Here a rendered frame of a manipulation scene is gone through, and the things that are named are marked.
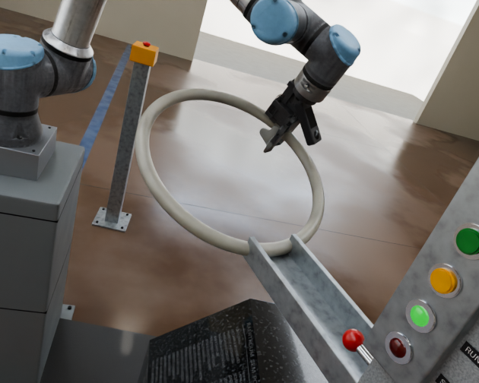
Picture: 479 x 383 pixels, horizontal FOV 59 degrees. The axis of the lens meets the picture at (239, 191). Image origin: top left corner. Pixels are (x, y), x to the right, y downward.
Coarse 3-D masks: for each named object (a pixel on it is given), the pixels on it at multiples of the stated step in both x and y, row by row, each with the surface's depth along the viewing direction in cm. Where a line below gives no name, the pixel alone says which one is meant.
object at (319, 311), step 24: (264, 264) 81; (288, 264) 89; (312, 264) 86; (288, 288) 75; (312, 288) 85; (336, 288) 80; (288, 312) 75; (312, 312) 78; (336, 312) 80; (360, 312) 76; (312, 336) 70; (336, 336) 75; (336, 360) 65; (360, 360) 72
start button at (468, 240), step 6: (468, 228) 41; (462, 234) 41; (468, 234) 41; (474, 234) 40; (456, 240) 42; (462, 240) 41; (468, 240) 41; (474, 240) 40; (462, 246) 41; (468, 246) 41; (474, 246) 40; (468, 252) 41; (474, 252) 40
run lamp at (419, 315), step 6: (414, 306) 46; (420, 306) 45; (414, 312) 46; (420, 312) 45; (426, 312) 45; (414, 318) 46; (420, 318) 45; (426, 318) 45; (420, 324) 45; (426, 324) 45
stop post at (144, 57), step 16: (144, 48) 208; (144, 64) 211; (144, 80) 217; (128, 96) 221; (144, 96) 228; (128, 112) 225; (128, 128) 229; (128, 144) 234; (128, 160) 239; (112, 192) 248; (112, 208) 253; (96, 224) 251; (112, 224) 256
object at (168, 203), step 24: (168, 96) 101; (192, 96) 107; (216, 96) 111; (144, 120) 93; (264, 120) 116; (144, 144) 88; (288, 144) 116; (144, 168) 85; (312, 168) 111; (168, 192) 84; (312, 192) 107; (192, 216) 84; (312, 216) 100; (216, 240) 83; (240, 240) 85; (288, 240) 92
